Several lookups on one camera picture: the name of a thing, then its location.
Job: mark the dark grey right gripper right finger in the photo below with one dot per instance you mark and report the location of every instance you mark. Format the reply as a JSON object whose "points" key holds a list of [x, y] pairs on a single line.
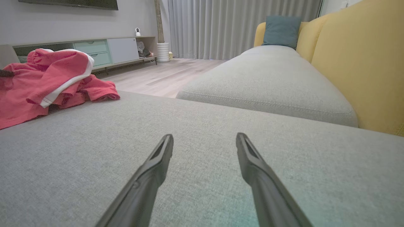
{"points": [[268, 189]]}

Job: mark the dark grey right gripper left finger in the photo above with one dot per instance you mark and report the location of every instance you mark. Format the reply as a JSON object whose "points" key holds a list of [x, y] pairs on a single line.
{"points": [[148, 186]]}

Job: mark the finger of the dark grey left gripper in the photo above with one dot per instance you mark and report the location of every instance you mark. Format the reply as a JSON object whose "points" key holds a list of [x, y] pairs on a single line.
{"points": [[5, 73]]}

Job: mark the red shorts with white stripe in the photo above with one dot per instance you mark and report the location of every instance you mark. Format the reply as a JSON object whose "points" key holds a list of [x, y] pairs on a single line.
{"points": [[60, 66]]}

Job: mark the red jersey with white sleeves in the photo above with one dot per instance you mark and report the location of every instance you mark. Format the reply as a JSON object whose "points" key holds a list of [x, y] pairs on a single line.
{"points": [[101, 91]]}

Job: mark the grey and yellow sofa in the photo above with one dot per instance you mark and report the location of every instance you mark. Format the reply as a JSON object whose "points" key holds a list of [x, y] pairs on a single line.
{"points": [[205, 126]]}

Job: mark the grey sofa seat cushion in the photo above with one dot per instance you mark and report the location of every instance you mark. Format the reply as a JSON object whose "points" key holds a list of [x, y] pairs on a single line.
{"points": [[268, 78]]}

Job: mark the low TV cabinet mint drawers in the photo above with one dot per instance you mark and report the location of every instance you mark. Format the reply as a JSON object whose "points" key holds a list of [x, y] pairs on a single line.
{"points": [[123, 50]]}

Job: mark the white ribbed floor vase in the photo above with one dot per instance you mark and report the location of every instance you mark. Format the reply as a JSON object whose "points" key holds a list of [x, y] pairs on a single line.
{"points": [[163, 52]]}

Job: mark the grey white cloth bundle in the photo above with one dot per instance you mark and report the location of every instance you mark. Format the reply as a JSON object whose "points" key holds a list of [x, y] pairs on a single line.
{"points": [[143, 50]]}

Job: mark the yellow sofa back cushion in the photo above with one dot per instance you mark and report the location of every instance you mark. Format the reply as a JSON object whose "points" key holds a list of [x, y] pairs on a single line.
{"points": [[363, 63], [307, 37]]}

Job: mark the teal throw pillow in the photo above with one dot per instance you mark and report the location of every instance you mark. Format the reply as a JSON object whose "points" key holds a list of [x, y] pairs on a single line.
{"points": [[281, 31]]}

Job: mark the brown wooden trunk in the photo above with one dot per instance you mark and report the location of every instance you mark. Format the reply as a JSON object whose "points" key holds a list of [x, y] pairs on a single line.
{"points": [[159, 22]]}

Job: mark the grey pleated curtain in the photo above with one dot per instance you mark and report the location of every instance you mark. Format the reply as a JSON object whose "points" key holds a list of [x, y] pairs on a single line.
{"points": [[236, 28]]}

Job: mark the black wall television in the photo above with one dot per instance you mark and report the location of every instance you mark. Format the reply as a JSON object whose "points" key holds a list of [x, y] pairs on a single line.
{"points": [[79, 3]]}

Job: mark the small white security camera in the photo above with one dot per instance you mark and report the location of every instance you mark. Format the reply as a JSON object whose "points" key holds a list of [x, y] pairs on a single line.
{"points": [[138, 31]]}

